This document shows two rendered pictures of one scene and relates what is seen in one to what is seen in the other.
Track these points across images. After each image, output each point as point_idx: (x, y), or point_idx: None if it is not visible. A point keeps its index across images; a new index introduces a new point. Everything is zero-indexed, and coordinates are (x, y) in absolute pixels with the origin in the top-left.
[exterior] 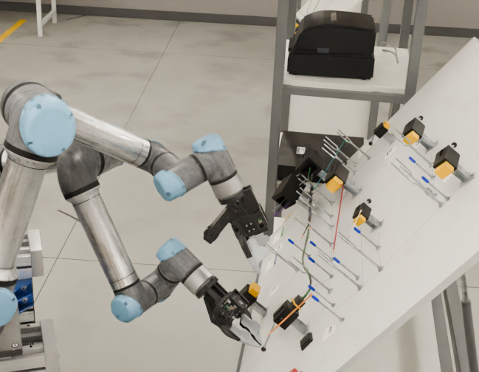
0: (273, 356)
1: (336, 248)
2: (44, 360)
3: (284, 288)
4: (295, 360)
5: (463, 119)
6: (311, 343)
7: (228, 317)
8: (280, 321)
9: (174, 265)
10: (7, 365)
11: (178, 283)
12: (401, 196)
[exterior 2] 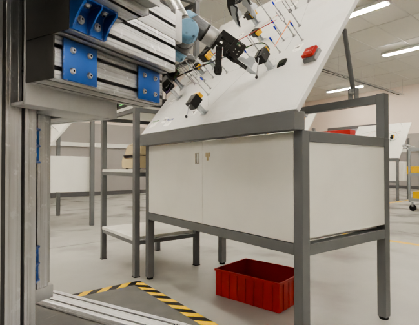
0: (255, 90)
1: (235, 68)
2: (175, 19)
3: (207, 101)
4: (285, 68)
5: (266, 11)
6: (288, 59)
7: (243, 46)
8: (264, 55)
9: (199, 20)
10: (156, 6)
11: (195, 41)
12: (264, 31)
